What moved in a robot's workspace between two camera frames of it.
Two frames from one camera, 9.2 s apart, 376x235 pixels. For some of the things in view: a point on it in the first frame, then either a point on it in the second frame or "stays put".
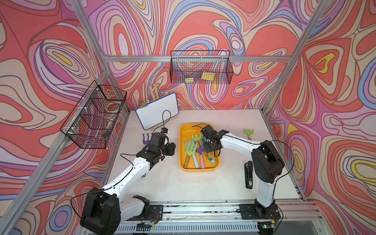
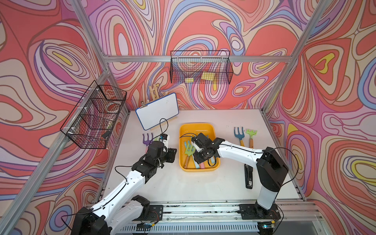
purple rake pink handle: [148, 141] stays put
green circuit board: [143, 226] stays put
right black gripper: [207, 149] → [198, 159]
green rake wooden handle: [249, 133] stays put
